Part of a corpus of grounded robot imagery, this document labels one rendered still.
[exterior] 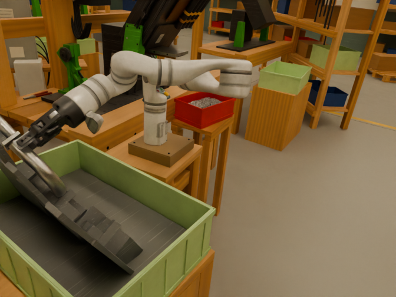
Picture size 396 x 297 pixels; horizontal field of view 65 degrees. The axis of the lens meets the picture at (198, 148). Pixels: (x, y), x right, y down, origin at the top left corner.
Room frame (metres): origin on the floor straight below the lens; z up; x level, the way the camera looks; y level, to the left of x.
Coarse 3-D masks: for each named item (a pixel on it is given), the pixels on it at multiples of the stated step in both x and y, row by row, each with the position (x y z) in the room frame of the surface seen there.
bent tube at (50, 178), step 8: (16, 136) 0.57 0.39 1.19; (8, 144) 0.57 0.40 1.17; (16, 152) 0.57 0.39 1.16; (24, 152) 0.57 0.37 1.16; (32, 152) 0.58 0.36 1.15; (24, 160) 0.56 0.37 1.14; (32, 160) 0.56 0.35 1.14; (40, 160) 0.57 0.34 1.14; (32, 168) 0.56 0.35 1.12; (40, 168) 0.56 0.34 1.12; (48, 168) 0.57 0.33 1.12; (40, 176) 0.56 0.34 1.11; (48, 176) 0.56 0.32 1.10; (56, 176) 0.57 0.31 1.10; (48, 184) 0.56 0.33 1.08; (56, 184) 0.57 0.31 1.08; (64, 184) 0.60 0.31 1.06; (56, 192) 0.57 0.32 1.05; (64, 192) 0.59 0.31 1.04
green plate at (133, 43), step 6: (126, 24) 1.90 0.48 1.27; (132, 24) 1.88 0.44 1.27; (126, 30) 1.89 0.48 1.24; (132, 30) 1.87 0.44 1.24; (138, 30) 1.85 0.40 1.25; (126, 36) 1.88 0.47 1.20; (132, 36) 1.86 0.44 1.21; (138, 36) 1.84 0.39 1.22; (126, 42) 1.87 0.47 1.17; (132, 42) 1.85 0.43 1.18; (138, 42) 1.83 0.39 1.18; (126, 48) 1.86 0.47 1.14; (132, 48) 1.84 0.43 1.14; (138, 48) 1.82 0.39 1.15
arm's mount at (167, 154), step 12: (168, 132) 1.29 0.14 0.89; (132, 144) 1.12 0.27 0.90; (144, 144) 1.13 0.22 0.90; (168, 144) 1.15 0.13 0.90; (180, 144) 1.17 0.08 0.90; (192, 144) 1.22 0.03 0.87; (144, 156) 1.10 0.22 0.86; (156, 156) 1.07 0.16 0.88; (168, 156) 1.05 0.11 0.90; (180, 156) 1.12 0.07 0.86
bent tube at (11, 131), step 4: (0, 116) 0.70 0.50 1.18; (0, 120) 0.69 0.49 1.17; (4, 120) 0.69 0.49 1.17; (0, 124) 0.68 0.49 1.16; (4, 124) 0.68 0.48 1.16; (8, 124) 0.69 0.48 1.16; (0, 128) 0.67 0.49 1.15; (4, 128) 0.68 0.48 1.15; (8, 128) 0.68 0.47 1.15; (12, 128) 0.69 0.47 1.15; (4, 132) 0.67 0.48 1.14; (8, 132) 0.67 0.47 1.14; (12, 132) 0.68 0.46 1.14; (8, 136) 0.67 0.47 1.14
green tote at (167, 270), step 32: (64, 160) 0.95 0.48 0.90; (96, 160) 0.94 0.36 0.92; (0, 192) 0.76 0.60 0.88; (128, 192) 0.85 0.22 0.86; (160, 192) 0.78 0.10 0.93; (192, 224) 0.71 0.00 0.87; (0, 256) 0.54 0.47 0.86; (160, 256) 0.49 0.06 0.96; (192, 256) 0.60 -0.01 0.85; (32, 288) 0.45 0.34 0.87; (128, 288) 0.41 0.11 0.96; (160, 288) 0.49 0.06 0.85
